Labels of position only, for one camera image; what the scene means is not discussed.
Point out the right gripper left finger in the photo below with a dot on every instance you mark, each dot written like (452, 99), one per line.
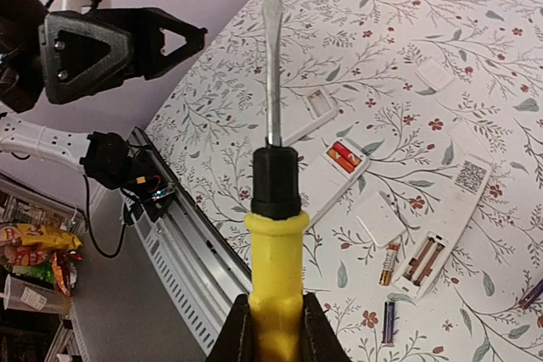
(235, 340)

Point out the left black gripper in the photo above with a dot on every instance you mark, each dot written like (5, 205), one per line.
(79, 56)

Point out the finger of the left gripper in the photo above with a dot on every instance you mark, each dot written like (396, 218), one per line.
(160, 41)

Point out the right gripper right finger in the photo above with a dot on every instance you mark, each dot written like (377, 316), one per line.
(318, 342)

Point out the yellow pry tool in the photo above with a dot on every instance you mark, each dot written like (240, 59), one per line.
(276, 221)

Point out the white remote with display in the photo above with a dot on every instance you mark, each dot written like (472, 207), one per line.
(323, 182)

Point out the black-faced white remote control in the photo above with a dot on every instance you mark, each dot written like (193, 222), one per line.
(307, 114)

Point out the slim white remote control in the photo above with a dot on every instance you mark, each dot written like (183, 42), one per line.
(443, 228)

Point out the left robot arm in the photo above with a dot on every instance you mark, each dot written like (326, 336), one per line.
(25, 138)

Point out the display remote battery cover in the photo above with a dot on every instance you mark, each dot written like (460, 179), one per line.
(379, 219)

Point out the orange battery in display remote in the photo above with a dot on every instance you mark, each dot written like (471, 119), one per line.
(341, 161)

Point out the red battery in display remote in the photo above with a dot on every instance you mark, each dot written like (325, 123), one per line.
(346, 153)

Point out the slim remote battery cover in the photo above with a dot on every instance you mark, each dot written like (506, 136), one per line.
(469, 143)

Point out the left purple AAA battery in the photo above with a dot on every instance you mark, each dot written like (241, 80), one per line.
(388, 323)

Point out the purple aaa battery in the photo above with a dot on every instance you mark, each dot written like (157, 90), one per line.
(388, 323)
(531, 296)

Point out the lower gold AAA battery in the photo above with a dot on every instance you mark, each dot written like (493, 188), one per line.
(389, 264)

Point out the right purple AAA battery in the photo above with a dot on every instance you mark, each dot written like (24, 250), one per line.
(531, 296)

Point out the floral patterned table mat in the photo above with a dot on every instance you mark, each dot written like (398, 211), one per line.
(364, 54)

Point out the small white battery cover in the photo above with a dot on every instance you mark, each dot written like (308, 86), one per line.
(434, 75)

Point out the front aluminium rail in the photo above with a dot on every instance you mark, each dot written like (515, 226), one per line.
(198, 269)

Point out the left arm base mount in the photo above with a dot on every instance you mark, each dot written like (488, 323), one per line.
(127, 175)

